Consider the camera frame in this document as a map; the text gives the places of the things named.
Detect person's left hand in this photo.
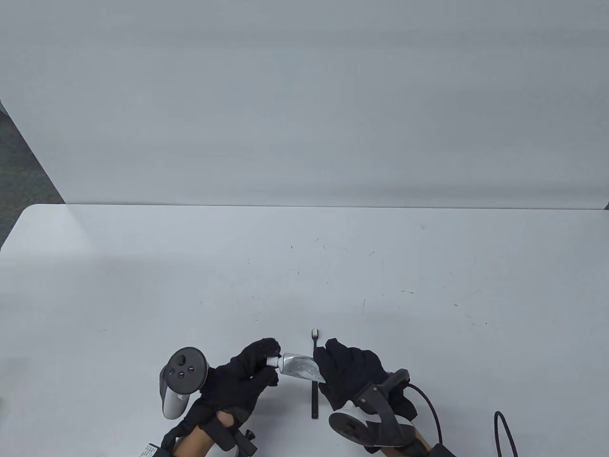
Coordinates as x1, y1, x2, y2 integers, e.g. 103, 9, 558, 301
164, 338, 281, 448

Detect grey hand controller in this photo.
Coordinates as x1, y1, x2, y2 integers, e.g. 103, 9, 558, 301
159, 347, 210, 420
328, 369, 415, 454

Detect grey left hand controller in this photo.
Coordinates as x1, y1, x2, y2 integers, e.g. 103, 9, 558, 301
159, 347, 210, 420

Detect person's left forearm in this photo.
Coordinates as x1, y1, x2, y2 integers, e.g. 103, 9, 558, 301
174, 413, 234, 457

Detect silver toothpaste tube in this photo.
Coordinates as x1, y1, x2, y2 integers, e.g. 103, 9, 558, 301
266, 352, 327, 384

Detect person's right hand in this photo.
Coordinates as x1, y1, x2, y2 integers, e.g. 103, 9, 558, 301
313, 338, 420, 422

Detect person's right forearm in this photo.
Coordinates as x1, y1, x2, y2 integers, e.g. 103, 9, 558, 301
408, 427, 434, 457

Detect black cable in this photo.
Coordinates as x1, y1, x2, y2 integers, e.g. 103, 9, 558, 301
404, 383, 520, 457

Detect black toothbrush white bristles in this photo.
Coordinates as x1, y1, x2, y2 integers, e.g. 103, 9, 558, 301
311, 328, 320, 420

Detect grey right hand controller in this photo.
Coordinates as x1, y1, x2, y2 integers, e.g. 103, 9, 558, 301
328, 369, 415, 454

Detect black left wrist mount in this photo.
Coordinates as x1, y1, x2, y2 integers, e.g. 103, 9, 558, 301
200, 413, 258, 457

